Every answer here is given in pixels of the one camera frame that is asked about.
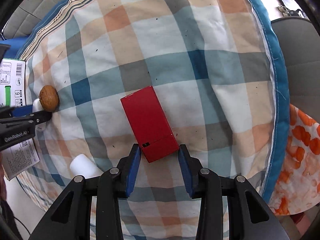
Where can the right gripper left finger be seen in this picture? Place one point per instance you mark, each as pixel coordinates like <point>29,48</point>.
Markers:
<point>69,217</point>

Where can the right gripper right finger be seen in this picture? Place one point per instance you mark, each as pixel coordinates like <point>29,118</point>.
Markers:
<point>248,214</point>

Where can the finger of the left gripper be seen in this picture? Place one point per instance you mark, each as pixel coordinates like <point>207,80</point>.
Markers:
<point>36,118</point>

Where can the brown walnut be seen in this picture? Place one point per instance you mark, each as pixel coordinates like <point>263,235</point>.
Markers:
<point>49,98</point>

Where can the white cylinder bottle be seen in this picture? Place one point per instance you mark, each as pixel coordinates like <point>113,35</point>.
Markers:
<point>82,165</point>

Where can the red rectangular box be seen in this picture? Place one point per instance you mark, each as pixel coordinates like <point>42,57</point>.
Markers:
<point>149,124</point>

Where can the white oval case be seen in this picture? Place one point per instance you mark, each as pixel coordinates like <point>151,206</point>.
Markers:
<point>38,107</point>

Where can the printed cardboard box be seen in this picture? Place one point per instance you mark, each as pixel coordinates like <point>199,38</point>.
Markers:
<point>18,149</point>

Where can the orange white patterned cloth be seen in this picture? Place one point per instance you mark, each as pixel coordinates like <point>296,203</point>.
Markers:
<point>297,187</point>

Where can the blue yoga mat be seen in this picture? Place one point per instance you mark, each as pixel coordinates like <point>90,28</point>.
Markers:
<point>15,45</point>

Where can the grey cushioned sofa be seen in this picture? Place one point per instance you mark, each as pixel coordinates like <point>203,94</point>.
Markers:
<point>28,14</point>

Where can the grey chair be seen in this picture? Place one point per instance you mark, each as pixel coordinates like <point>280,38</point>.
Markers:
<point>299,42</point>

